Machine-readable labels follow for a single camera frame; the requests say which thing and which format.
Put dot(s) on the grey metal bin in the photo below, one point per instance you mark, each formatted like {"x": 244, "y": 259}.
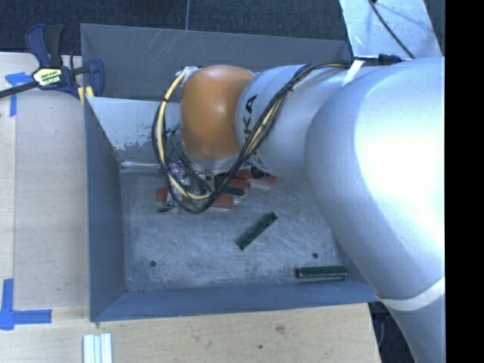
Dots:
{"x": 196, "y": 248}

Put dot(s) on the pale wood flat board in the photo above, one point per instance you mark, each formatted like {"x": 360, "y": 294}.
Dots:
{"x": 49, "y": 202}

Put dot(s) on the dark green flat block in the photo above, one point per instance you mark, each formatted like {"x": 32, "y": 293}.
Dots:
{"x": 321, "y": 272}
{"x": 236, "y": 191}
{"x": 257, "y": 230}

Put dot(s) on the red-brown flat block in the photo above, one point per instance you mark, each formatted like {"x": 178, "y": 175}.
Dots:
{"x": 261, "y": 180}
{"x": 162, "y": 195}
{"x": 224, "y": 201}
{"x": 239, "y": 184}

